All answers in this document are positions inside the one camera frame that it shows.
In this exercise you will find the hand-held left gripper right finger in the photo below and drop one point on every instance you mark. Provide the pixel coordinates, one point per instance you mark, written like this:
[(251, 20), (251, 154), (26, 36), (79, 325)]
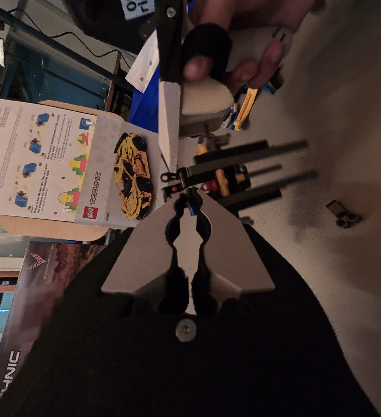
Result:
[(239, 257)]

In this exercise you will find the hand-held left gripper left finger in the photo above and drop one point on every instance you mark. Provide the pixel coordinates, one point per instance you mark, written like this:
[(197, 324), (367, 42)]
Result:
[(141, 257)]

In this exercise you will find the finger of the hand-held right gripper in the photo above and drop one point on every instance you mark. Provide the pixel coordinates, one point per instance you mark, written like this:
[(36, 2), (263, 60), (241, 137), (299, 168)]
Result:
[(170, 123), (203, 125)]

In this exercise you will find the toy brick chassis assembly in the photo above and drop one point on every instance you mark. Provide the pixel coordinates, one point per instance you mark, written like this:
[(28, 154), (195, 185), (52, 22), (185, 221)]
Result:
[(229, 159)]

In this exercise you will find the blue toy brick pin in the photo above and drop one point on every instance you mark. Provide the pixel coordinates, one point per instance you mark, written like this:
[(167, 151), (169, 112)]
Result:
[(192, 210)]

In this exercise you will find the grey desk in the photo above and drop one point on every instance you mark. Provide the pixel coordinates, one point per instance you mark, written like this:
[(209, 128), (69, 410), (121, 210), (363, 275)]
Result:
[(340, 277)]

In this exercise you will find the blue plastic bin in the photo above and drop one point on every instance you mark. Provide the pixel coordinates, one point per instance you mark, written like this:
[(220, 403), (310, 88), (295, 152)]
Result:
[(144, 110)]

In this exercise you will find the white paper sheets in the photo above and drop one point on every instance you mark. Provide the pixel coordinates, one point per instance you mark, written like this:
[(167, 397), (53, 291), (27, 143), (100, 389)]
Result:
[(144, 62)]

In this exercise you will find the pile of mixed toy bricks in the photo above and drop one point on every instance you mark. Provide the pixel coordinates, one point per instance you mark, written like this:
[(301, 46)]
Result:
[(244, 107)]

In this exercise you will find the grey instruction booklet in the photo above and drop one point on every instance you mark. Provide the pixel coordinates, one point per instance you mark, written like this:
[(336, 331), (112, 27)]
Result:
[(105, 156)]

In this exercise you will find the toy car box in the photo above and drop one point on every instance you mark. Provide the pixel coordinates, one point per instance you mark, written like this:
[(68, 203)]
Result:
[(47, 267)]

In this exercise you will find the dark grey toy brick connector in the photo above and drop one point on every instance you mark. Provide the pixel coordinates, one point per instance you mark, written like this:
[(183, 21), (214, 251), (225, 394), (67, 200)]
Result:
[(343, 215)]

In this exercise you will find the printed instruction sheet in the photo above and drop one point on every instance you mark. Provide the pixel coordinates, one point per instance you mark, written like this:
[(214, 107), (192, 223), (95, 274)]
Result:
[(14, 146)]

